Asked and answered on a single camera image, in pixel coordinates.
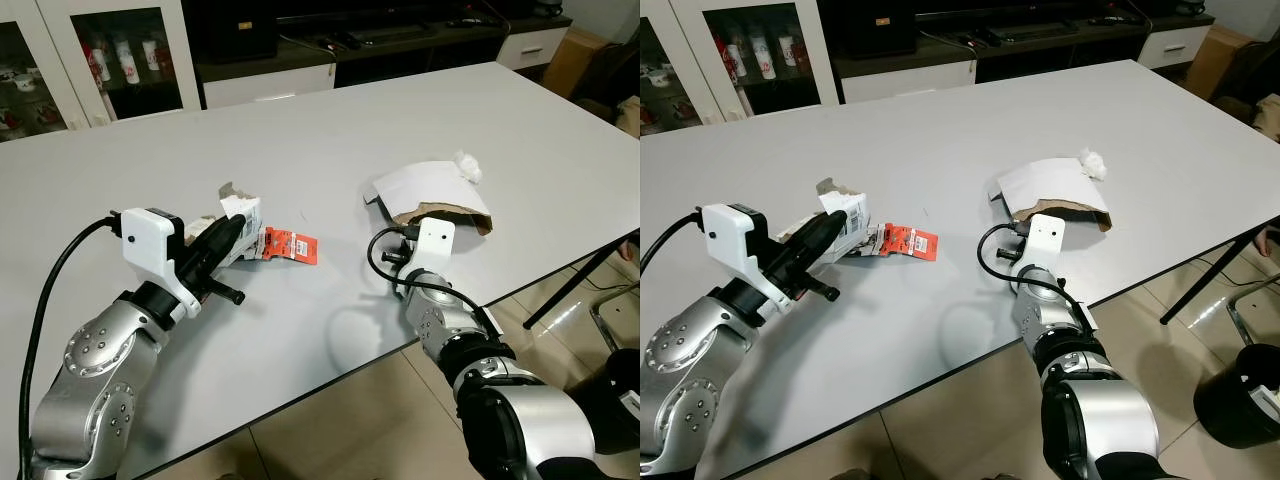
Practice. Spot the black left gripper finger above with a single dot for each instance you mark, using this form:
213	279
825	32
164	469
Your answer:
228	258
825	230
830	258
222	233

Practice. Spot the torn white cardboard package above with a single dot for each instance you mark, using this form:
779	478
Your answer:
248	215
855	212

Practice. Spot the white cardboard sheet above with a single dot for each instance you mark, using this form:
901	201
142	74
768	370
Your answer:
1055	182
430	185

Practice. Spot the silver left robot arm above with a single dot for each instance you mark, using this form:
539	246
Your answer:
700	380
95	370

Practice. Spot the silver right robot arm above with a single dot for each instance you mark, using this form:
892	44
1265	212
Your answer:
1100	410
510	410

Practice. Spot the black round rubbish bin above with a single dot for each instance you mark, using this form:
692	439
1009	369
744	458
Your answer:
1240	400
625	390

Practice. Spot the red printed packet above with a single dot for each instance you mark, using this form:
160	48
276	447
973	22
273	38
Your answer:
908	242
292	246

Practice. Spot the white crumpled tissue ball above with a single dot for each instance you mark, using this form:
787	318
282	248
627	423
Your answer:
1092	164
467	166

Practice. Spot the wide white drawer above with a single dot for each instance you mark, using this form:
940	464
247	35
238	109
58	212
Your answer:
908	82
270	86

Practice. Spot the white red printed cup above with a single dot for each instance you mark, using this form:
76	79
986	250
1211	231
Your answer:
790	50
762	55
98	60
735	58
152	52
126	56

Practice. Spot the black table leg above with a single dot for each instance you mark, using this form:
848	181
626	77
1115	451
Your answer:
1210	280
580	280

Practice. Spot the chair with brown patterned cover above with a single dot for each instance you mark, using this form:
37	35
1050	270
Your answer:
615	325
1255	315

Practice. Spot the black speaker box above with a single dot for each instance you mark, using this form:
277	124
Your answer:
242	28
880	26

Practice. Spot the white glass door cabinet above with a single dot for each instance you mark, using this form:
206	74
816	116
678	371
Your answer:
70	60
700	55

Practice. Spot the dark tv stand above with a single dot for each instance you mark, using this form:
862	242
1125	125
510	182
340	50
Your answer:
1040	38
400	40

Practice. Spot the small white drawer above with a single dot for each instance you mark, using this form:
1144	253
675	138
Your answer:
1175	45
535	45

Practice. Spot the person in khaki trousers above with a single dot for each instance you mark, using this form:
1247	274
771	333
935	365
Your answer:
1270	240

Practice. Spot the tan cardboard box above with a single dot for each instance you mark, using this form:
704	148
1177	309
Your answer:
1215	60
578	60

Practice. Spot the dark brown armchair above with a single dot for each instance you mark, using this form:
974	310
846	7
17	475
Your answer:
1255	85

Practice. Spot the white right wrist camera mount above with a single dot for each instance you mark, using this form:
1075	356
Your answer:
432	245
1046	242

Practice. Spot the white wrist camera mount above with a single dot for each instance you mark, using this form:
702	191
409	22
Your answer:
735	250
1046	242
150	250
432	245

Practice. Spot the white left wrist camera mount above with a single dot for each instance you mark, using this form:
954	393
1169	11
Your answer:
150	250
735	250

